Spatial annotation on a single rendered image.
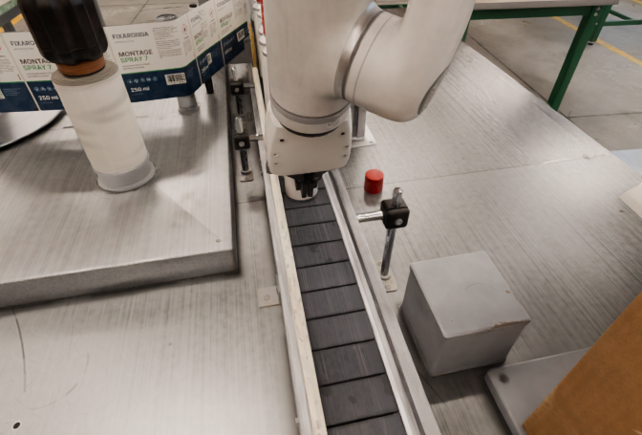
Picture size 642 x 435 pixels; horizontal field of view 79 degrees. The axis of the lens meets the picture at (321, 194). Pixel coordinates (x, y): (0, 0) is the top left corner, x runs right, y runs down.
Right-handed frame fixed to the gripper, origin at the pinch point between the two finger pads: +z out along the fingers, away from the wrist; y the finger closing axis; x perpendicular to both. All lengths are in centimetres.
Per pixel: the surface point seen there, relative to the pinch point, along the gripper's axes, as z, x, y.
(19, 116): 18, -34, 52
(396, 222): -5.2, 10.3, -9.1
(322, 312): 0.1, 18.0, 1.1
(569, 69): 95, -106, -165
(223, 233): 5.2, 3.7, 12.5
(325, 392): -3.0, 26.5, 2.6
